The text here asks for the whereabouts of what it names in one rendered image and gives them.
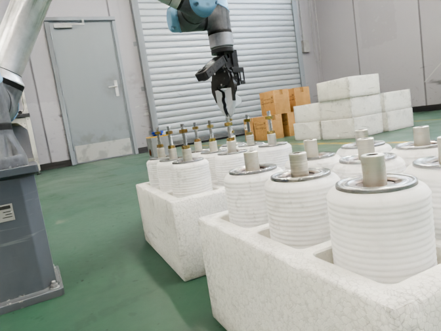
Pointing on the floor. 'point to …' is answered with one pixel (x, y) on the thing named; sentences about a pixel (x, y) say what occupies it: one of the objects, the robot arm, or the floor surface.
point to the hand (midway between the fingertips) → (227, 113)
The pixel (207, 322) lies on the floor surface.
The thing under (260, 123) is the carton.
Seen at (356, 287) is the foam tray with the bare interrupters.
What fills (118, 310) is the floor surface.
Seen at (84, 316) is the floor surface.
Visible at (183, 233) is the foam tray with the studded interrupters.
